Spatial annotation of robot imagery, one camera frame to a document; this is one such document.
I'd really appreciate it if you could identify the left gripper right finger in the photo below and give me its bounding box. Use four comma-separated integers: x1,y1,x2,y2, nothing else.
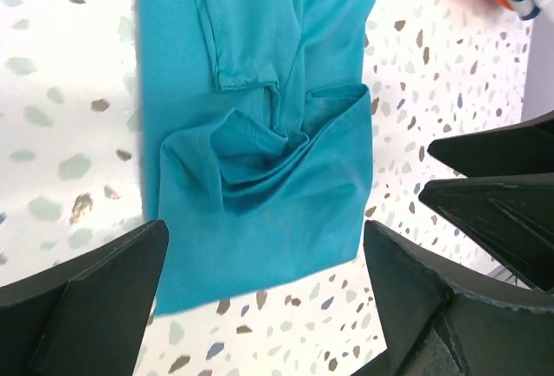
362,221,553,376

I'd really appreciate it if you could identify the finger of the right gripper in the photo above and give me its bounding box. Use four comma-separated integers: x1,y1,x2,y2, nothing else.
419,173,553,293
428,112,553,177

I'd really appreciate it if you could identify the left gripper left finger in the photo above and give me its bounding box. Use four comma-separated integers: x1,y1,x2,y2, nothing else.
1,220,169,376

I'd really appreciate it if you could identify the teal t-shirt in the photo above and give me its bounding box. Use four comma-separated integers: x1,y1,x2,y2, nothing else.
138,0,375,315

